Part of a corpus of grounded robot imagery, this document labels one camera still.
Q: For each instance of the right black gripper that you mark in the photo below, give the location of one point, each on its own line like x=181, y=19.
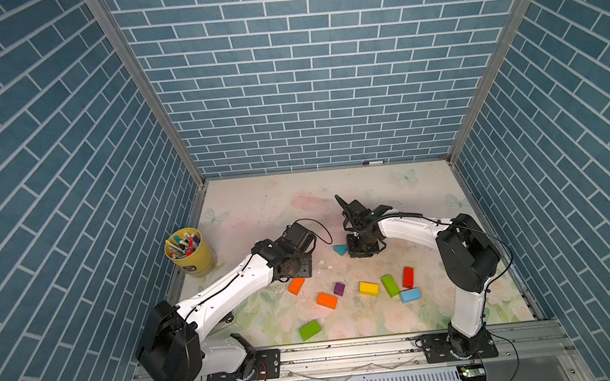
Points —
x=353, y=252

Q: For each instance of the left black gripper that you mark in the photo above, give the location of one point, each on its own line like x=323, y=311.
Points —
x=306, y=266

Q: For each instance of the teal triangle block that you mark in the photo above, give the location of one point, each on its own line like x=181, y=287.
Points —
x=340, y=249

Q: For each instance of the orange block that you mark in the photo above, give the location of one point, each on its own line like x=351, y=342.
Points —
x=295, y=286
x=327, y=301

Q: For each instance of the yellow block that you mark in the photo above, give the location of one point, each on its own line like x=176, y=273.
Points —
x=369, y=289

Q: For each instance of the green block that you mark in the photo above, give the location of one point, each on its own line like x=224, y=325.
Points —
x=390, y=285
x=310, y=330

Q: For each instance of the red block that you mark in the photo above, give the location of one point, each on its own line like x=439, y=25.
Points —
x=408, y=278

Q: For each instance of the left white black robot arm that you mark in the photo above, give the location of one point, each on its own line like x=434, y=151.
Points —
x=175, y=343

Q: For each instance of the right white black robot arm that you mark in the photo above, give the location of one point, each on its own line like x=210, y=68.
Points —
x=468, y=255

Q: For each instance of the purple cube block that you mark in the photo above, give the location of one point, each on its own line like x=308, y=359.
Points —
x=339, y=289

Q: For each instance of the light blue block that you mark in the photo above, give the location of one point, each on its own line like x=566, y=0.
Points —
x=409, y=296

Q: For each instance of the green block front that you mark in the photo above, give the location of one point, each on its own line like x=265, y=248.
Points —
x=310, y=330

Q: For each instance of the yellow pen cup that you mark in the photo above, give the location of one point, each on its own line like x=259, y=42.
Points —
x=189, y=251

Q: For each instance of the black marker at wall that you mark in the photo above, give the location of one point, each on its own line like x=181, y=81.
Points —
x=373, y=162

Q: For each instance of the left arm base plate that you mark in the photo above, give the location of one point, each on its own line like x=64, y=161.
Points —
x=265, y=364

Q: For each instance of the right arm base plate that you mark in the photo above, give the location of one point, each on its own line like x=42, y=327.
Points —
x=443, y=347

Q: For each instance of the aluminium front rail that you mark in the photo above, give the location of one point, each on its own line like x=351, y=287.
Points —
x=534, y=351

